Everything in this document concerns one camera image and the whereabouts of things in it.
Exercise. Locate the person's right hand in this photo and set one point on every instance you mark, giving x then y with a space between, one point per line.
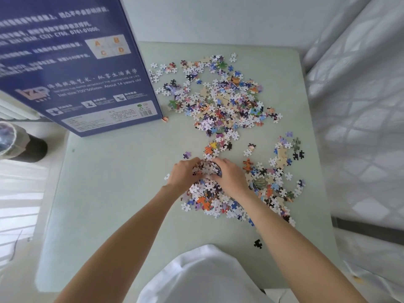
233 179

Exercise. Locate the person's left hand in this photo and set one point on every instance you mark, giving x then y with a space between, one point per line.
181 175

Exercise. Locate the person's left fingers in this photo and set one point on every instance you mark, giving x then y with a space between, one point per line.
195 162

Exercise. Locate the person's right fingers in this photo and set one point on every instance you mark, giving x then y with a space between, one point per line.
224 165

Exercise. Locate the handful of white puzzle pieces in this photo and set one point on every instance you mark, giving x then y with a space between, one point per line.
207 169

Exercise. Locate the person's left forearm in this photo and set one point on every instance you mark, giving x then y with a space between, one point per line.
126 241

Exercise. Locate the person's right forearm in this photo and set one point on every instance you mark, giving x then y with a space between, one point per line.
290 246

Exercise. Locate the purple puzzle piece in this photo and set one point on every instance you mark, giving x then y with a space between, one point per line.
187 154

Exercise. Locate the pile of colourful puzzle pieces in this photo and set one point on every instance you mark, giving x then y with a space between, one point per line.
271 182
221 97

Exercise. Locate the black puzzle piece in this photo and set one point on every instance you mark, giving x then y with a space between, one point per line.
258 243

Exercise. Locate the person's white shirt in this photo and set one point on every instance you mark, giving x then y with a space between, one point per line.
198 277

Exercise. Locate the white quilted mattress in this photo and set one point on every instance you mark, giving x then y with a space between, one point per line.
359 107

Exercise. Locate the blue puzzle box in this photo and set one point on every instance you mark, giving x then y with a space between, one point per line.
72 59

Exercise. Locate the black cylindrical container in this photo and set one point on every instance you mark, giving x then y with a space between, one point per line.
30 149

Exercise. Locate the white bed base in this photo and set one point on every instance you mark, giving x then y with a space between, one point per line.
375 265

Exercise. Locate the white radiator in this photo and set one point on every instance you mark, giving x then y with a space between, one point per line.
17 108

